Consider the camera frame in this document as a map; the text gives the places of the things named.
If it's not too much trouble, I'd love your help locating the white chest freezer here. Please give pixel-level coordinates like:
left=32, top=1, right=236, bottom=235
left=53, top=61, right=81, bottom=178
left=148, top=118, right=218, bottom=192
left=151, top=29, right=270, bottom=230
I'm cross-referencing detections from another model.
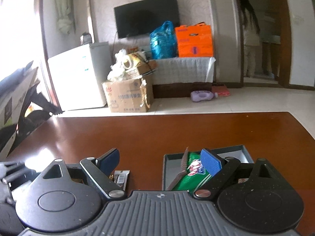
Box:
left=48, top=42, right=112, bottom=111

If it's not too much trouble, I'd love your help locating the white cloth covered cabinet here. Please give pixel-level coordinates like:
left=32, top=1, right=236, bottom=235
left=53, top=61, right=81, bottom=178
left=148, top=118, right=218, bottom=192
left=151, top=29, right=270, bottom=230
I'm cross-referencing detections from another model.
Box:
left=153, top=57, right=216, bottom=99

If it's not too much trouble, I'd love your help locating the kettle on freezer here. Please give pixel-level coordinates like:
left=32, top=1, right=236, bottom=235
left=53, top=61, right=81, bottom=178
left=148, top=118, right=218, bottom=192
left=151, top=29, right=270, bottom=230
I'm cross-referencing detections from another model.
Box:
left=80, top=32, right=93, bottom=45

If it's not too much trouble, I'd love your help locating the tied white curtain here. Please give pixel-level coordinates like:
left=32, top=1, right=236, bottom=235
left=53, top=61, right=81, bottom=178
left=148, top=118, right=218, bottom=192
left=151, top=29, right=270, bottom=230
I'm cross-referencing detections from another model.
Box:
left=55, top=0, right=74, bottom=35

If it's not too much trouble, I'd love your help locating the person in white pajamas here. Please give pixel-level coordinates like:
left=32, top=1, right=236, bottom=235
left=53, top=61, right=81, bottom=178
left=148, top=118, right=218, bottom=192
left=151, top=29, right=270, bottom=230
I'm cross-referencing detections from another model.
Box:
left=239, top=0, right=260, bottom=77

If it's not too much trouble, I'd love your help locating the orange gift box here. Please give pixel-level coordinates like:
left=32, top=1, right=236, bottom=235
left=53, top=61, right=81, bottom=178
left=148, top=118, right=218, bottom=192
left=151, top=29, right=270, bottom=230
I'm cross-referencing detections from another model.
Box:
left=175, top=22, right=214, bottom=58

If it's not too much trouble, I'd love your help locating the white plastic bag pile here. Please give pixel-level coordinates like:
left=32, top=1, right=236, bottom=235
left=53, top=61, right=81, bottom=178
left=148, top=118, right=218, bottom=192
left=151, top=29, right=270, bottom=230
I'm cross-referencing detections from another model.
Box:
left=107, top=49, right=131, bottom=82

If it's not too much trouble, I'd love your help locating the black wall television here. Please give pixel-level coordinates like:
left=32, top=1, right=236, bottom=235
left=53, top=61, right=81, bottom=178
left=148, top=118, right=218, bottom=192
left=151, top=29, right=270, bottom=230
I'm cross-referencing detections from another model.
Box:
left=114, top=0, right=181, bottom=39

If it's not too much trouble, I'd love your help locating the electric scooter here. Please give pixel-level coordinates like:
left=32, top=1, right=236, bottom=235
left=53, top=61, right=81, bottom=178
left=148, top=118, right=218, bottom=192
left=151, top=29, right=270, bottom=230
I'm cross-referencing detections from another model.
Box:
left=1, top=62, right=62, bottom=161

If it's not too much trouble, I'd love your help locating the small cardboard box stack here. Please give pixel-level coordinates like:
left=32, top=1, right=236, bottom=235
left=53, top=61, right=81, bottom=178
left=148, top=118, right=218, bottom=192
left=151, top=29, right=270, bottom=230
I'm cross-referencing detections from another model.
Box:
left=123, top=51, right=158, bottom=78

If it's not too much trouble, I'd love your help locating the black striped snack bar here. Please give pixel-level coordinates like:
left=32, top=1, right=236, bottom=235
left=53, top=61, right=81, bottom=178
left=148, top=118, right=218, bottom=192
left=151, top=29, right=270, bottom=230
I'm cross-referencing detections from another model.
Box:
left=113, top=170, right=130, bottom=191

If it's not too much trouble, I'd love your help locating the brown cardboard box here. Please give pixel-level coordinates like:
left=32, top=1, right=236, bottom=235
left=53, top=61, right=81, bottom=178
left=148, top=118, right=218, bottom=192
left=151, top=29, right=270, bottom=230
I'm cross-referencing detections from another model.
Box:
left=102, top=76, right=154, bottom=112

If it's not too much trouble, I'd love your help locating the red floor mat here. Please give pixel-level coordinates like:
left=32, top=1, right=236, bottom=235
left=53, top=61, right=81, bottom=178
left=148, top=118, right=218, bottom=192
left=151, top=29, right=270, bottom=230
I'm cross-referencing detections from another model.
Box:
left=211, top=85, right=230, bottom=96

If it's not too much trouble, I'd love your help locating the purple detergent bottle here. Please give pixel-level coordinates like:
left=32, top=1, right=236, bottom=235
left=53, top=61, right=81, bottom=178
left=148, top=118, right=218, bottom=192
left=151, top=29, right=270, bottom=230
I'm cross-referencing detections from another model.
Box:
left=191, top=91, right=218, bottom=102

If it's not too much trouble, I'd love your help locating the green shrimp cracker bag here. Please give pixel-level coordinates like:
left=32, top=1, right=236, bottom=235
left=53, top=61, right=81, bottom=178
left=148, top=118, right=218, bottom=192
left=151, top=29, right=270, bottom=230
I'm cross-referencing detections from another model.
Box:
left=166, top=148, right=212, bottom=194

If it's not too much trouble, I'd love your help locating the grey shallow box tray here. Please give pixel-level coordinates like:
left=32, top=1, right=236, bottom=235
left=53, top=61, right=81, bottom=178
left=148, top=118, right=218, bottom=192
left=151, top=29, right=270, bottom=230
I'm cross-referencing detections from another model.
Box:
left=162, top=145, right=254, bottom=191

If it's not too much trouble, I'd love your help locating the blue plastic bag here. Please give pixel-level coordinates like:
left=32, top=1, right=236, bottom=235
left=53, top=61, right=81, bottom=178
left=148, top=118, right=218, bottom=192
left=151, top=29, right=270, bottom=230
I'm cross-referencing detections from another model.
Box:
left=149, top=21, right=177, bottom=60

